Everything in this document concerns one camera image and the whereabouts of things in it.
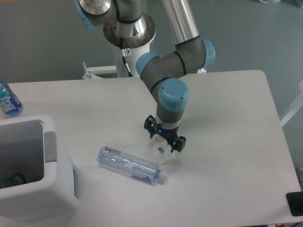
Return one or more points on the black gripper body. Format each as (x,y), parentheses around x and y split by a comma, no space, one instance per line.
(170,135)

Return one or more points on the black device at table corner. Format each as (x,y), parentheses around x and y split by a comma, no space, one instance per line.
(295,203)

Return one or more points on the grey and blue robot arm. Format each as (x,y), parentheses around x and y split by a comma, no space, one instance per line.
(127,27)

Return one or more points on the white frame at right edge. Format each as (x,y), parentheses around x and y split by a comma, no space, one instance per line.
(293,108)

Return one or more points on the white plastic trash can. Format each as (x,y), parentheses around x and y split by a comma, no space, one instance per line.
(30,146)

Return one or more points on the green bottle inside trash can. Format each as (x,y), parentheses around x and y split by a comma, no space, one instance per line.
(14,180)

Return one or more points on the white paper wrapper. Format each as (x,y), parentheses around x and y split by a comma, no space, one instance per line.
(162,150)

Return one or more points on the crushed clear plastic bottle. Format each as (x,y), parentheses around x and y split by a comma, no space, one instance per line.
(131,164)

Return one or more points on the blue labelled drink bottle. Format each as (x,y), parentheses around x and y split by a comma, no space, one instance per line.
(9,102)

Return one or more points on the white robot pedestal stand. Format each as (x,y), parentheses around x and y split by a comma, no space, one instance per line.
(125,61)

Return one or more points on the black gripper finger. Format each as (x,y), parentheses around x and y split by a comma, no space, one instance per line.
(177,143)
(151,126)

